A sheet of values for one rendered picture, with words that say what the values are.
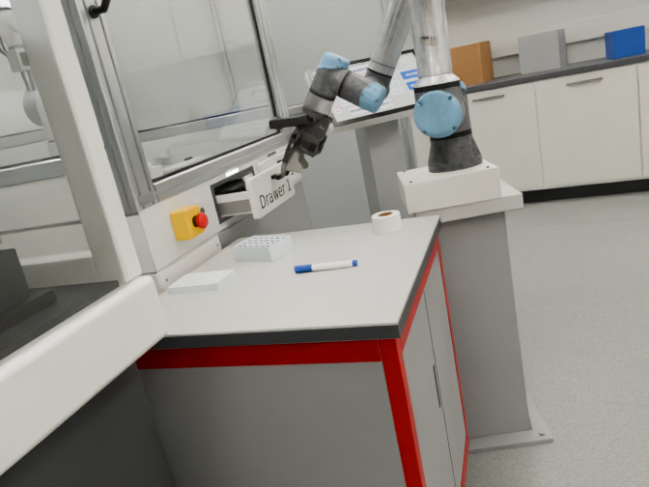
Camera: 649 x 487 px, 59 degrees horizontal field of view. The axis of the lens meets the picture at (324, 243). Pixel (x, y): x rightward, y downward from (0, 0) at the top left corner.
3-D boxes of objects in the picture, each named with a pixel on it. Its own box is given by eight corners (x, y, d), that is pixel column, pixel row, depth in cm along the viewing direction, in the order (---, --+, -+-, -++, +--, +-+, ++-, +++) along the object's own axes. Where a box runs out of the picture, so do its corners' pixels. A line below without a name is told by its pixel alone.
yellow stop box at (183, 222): (208, 230, 143) (201, 203, 142) (194, 240, 137) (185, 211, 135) (190, 233, 145) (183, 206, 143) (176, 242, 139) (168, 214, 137)
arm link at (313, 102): (304, 90, 151) (314, 88, 158) (298, 106, 153) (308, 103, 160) (329, 102, 150) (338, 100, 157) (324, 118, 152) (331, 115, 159)
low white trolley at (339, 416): (477, 465, 165) (439, 214, 145) (462, 682, 109) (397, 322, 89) (293, 460, 184) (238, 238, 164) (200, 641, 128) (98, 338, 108)
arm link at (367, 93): (393, 85, 154) (357, 69, 156) (383, 88, 144) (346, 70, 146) (380, 112, 158) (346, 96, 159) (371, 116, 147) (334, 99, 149)
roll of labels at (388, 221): (404, 230, 137) (402, 214, 136) (376, 236, 137) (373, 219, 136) (399, 223, 144) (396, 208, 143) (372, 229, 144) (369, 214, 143)
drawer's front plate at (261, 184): (295, 193, 181) (288, 159, 178) (259, 218, 155) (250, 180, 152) (290, 194, 182) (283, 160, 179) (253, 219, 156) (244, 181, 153)
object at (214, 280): (236, 275, 129) (234, 269, 129) (218, 290, 121) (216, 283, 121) (187, 279, 133) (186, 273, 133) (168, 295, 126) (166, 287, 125)
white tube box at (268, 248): (294, 249, 140) (290, 235, 139) (271, 261, 134) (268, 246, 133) (257, 248, 148) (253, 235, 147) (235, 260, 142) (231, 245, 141)
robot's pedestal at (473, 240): (523, 388, 196) (498, 174, 176) (553, 442, 168) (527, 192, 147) (437, 402, 199) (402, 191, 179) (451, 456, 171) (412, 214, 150)
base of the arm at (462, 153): (473, 157, 169) (468, 125, 166) (490, 163, 154) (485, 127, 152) (423, 168, 169) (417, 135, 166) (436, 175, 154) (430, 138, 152)
